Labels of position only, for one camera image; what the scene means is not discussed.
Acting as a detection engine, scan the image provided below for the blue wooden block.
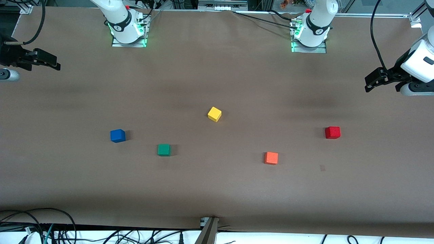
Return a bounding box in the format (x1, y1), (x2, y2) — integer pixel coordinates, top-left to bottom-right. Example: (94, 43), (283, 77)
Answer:
(110, 129), (126, 143)

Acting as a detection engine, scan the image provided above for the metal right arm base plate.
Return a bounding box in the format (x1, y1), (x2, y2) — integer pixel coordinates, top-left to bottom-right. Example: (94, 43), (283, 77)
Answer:
(112, 14), (150, 48)

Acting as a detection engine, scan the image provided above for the thin aluminium edge rail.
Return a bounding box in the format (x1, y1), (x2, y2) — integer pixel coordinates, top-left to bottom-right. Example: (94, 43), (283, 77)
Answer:
(327, 13), (412, 18)

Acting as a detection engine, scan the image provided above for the teal cable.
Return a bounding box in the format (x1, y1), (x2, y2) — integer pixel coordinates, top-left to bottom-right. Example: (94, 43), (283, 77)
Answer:
(43, 224), (55, 244)

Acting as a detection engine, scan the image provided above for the long black base cable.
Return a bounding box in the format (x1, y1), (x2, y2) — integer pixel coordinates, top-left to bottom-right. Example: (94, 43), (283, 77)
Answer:
(232, 10), (299, 31)

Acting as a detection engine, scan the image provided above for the short black base cable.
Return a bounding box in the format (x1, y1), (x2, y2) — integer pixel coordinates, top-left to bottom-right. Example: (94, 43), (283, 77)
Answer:
(268, 9), (296, 21)

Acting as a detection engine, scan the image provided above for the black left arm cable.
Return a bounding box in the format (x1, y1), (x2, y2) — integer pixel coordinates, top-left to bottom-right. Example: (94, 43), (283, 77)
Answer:
(370, 0), (391, 70)

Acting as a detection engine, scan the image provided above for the aluminium profile bar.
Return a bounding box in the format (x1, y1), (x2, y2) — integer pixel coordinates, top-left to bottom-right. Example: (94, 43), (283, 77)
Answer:
(195, 217), (219, 244)

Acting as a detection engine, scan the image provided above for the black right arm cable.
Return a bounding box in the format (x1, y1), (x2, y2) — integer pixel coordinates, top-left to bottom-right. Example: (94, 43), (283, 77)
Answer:
(3, 0), (46, 46)

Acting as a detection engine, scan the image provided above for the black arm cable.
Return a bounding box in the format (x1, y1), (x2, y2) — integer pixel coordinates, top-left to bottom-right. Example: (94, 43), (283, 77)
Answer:
(370, 0), (391, 70)
(3, 0), (46, 46)

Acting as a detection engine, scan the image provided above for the black looped cable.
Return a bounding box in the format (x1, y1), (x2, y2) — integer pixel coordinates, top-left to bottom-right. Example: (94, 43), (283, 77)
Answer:
(0, 207), (77, 244)

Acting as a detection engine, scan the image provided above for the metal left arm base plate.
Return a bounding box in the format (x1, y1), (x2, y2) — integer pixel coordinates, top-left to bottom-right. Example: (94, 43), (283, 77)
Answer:
(291, 19), (328, 54)

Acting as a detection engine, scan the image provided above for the yellow wooden block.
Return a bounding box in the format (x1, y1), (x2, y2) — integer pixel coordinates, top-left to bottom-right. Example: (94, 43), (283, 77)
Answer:
(208, 106), (222, 122)

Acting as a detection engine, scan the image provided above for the brown table cover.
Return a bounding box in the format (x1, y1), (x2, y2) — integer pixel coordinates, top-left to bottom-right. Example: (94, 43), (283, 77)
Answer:
(0, 6), (434, 238)

